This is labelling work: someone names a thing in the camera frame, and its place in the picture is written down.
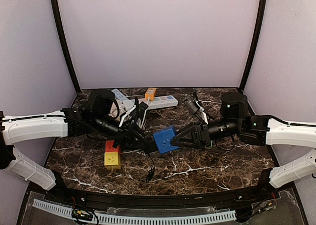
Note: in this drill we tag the black front rail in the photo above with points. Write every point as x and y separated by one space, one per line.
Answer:
235 199

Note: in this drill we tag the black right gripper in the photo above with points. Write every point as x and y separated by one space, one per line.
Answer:
204 135

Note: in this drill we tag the small blue-white power strip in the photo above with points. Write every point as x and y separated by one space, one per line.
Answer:
119 95

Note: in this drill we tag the light green plug adapter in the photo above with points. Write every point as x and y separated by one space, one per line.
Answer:
210 146

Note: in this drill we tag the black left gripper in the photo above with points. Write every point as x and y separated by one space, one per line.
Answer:
129 135

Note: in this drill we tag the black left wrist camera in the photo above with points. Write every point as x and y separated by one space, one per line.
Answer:
100 101

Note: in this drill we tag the long white power strip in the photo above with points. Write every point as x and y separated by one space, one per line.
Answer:
158 103

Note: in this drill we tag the yellow cube socket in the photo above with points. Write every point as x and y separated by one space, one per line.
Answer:
112 161

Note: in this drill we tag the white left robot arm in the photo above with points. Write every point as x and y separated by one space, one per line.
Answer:
18 129

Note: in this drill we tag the red cube socket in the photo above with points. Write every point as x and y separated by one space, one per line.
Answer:
109 147

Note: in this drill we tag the white slotted cable duct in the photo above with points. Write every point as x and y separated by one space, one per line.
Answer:
134 217

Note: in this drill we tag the blue cube socket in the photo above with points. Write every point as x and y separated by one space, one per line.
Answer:
163 140

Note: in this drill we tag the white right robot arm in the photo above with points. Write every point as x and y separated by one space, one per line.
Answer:
290 133

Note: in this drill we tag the beige cube socket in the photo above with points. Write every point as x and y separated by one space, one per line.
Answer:
114 111

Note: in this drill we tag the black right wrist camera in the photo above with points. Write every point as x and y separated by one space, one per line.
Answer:
234 105

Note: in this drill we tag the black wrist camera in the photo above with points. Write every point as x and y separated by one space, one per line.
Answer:
100 101
234 105

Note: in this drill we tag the orange plug adapter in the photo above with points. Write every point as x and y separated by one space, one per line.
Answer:
150 94

